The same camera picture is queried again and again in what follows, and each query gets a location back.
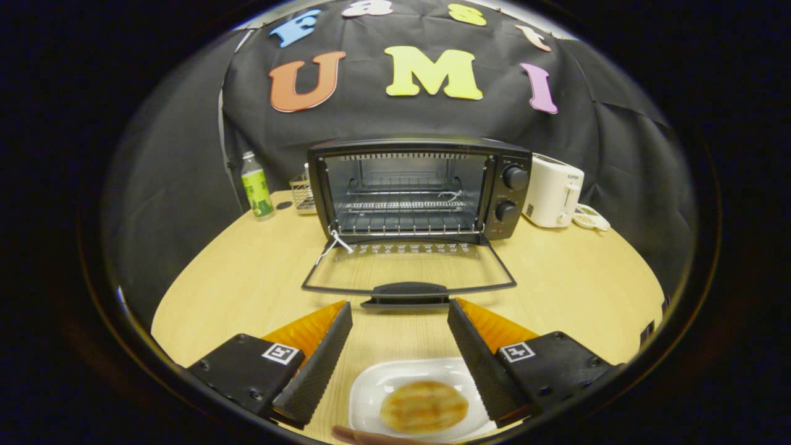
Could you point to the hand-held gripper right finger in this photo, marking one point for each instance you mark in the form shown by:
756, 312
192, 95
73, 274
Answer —
485, 364

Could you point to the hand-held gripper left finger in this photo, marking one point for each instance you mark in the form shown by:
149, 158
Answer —
318, 364

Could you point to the round golden bread bun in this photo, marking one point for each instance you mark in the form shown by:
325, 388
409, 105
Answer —
423, 406

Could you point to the black toaster oven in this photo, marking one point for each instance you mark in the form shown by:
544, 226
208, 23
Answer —
516, 198

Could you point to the white slot toaster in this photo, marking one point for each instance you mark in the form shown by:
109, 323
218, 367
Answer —
550, 191

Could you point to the white square plate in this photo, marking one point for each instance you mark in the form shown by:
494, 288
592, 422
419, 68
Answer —
371, 395

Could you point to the small white seed dish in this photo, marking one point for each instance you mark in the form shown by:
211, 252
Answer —
590, 217

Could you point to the green label plastic bottle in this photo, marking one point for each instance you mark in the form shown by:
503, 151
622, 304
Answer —
257, 191

